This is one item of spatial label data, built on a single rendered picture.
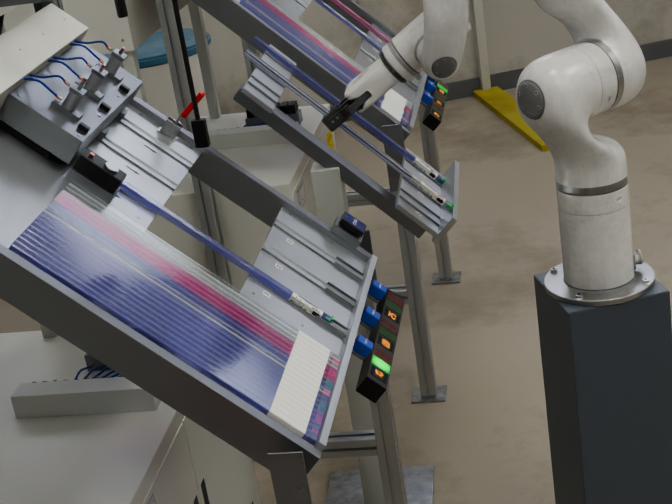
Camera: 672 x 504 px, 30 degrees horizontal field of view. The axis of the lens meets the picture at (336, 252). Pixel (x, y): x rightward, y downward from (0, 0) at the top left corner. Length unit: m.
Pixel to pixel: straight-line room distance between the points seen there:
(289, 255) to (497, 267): 1.91
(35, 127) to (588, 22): 0.90
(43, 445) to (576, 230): 0.96
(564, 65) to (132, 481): 0.94
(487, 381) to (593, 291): 1.25
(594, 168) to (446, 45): 0.38
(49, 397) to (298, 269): 0.49
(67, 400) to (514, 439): 1.28
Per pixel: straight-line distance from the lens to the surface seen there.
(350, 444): 2.59
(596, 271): 2.16
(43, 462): 2.14
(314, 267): 2.23
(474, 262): 4.10
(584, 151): 2.06
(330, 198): 2.59
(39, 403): 2.26
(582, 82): 2.02
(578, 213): 2.12
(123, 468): 2.06
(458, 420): 3.23
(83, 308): 1.74
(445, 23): 2.26
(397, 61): 2.37
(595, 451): 2.27
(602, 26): 2.09
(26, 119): 2.02
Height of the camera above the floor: 1.64
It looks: 22 degrees down
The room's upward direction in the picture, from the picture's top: 9 degrees counter-clockwise
